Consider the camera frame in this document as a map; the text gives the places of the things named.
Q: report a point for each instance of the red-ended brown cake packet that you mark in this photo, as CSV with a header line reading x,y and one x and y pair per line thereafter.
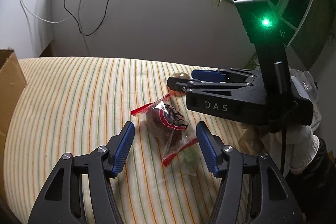
x,y
168,125

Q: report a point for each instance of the clear packet green candy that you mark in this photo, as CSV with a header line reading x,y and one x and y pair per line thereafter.
x,y
190,159

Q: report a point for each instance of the brown ball snack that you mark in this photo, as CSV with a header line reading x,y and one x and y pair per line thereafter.
x,y
177,82

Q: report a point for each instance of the tan paper snack packet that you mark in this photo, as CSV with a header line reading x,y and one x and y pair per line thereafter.
x,y
251,140

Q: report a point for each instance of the white gloved right hand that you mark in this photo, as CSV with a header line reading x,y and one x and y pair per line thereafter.
x,y
301,148

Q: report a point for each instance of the brown cardboard box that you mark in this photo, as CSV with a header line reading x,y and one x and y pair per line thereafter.
x,y
12,83

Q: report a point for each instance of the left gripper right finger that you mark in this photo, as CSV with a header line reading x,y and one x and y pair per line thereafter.
x,y
270,200

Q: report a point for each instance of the striped yellow table cloth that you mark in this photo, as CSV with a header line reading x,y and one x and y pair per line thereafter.
x,y
75,104

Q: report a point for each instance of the black camera mount green light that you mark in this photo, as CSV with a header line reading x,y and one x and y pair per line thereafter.
x,y
261,26

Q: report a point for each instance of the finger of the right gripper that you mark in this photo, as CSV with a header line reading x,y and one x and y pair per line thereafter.
x,y
231,75
197,84

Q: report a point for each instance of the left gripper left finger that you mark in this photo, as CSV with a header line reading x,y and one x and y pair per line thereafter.
x,y
61,197

